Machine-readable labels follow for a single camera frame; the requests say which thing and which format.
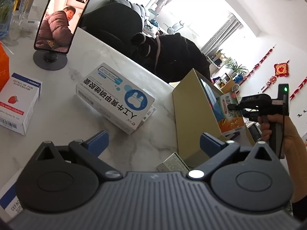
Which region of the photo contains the green orange medicine box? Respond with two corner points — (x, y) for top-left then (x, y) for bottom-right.
(216, 92), (245, 136)

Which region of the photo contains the white blue rabbit medicine box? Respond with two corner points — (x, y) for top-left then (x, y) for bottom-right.
(76, 63), (154, 135)

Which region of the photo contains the small white red medicine box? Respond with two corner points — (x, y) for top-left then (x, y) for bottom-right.
(0, 73), (43, 136)

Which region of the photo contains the person right forearm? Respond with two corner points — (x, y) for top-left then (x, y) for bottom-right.
(283, 133), (307, 219)

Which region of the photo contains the person right hand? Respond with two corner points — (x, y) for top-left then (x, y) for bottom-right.
(257, 114), (304, 154)

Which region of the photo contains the large tan cardboard box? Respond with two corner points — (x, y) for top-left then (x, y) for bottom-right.
(172, 68), (256, 169)

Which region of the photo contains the small white leaflet box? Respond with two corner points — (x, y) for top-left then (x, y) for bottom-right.
(156, 152), (190, 175)

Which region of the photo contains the green potted plant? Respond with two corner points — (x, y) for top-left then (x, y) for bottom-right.
(225, 58), (248, 77)

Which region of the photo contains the red chinese knot ornament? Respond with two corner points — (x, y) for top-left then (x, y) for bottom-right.
(261, 61), (289, 92)

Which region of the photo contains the yellow cartoon medicine box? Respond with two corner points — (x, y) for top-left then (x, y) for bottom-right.
(138, 105), (156, 128)

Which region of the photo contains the black fluffy coat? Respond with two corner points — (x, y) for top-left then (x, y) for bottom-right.
(131, 33), (211, 83)

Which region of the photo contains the white office chair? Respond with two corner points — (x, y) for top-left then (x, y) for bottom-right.
(167, 21), (184, 34)

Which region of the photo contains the orange tissue pack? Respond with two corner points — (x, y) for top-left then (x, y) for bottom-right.
(0, 44), (10, 91)

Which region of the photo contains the black dining chair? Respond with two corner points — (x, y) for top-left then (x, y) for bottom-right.
(78, 3), (143, 57)

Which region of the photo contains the white earbuds case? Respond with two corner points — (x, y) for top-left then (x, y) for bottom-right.
(19, 19), (40, 32)

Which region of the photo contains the smartphone on stand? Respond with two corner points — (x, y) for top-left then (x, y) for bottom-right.
(33, 0), (90, 71)

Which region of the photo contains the clear water bottle vase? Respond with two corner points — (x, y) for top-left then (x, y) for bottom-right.
(1, 0), (14, 39)

